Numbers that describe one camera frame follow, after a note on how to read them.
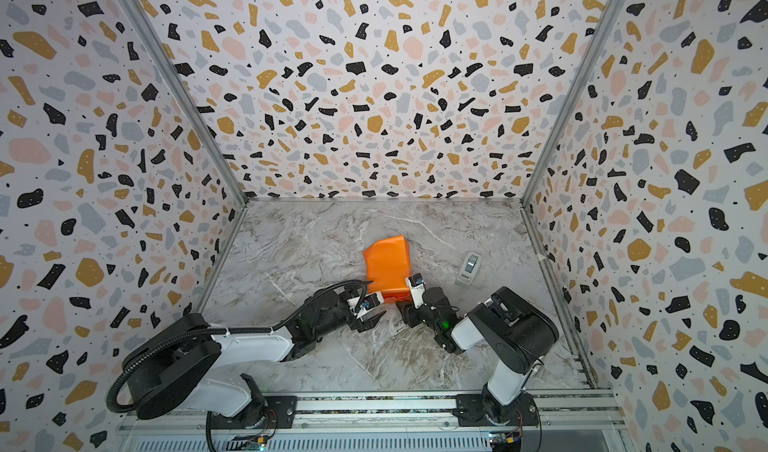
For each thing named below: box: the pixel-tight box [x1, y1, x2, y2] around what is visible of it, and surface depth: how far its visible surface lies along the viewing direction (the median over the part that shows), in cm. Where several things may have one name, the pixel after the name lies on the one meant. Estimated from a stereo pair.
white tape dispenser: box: [457, 252, 482, 285], surface depth 99 cm
